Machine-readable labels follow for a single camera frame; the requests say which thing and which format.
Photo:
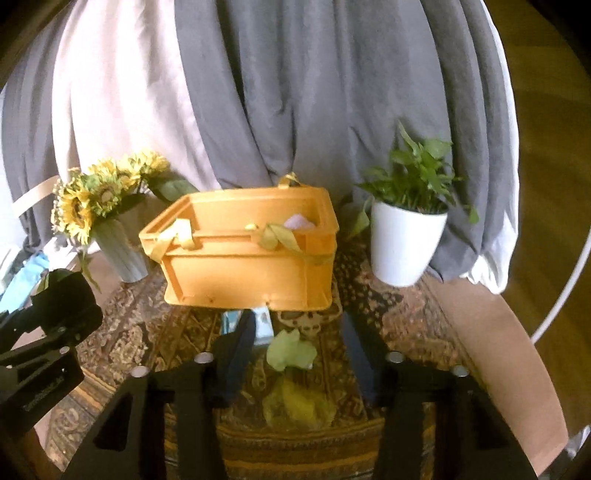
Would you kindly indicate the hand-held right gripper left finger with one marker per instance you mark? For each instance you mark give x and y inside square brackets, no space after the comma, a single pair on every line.
[240,355]

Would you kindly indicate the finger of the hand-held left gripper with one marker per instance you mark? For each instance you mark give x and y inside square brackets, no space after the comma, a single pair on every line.
[64,300]
[9,323]

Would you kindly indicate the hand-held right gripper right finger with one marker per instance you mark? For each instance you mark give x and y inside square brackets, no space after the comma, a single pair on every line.
[358,360]

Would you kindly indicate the orange plastic crate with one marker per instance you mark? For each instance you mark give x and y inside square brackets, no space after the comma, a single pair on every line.
[231,277]

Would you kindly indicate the lilac cloth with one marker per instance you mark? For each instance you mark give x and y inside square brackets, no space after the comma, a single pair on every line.
[300,222]

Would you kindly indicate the yellow green soft toy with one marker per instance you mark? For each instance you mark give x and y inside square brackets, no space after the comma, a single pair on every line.
[298,406]

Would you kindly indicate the light blue tissue pack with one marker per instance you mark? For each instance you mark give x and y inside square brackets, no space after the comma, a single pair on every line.
[263,328]

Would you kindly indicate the blue cloth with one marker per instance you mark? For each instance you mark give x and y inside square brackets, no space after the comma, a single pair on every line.
[23,281]

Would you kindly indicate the grey ribbed vase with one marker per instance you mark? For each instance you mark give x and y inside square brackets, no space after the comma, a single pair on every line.
[122,251]

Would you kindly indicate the sunflower bouquet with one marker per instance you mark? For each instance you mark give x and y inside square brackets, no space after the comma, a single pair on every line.
[101,194]

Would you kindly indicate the patterned rug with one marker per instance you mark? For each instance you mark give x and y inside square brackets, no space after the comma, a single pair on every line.
[300,457]

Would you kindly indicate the green plant in white pot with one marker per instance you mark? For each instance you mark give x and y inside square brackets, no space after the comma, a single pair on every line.
[406,249]

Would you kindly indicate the grey curtain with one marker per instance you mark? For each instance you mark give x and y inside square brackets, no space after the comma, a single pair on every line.
[27,138]
[323,92]

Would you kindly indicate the beige curtain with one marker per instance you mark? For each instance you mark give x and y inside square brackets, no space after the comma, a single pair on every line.
[115,115]

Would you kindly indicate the white curved pole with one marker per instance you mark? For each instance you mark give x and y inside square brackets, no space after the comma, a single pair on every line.
[568,272]

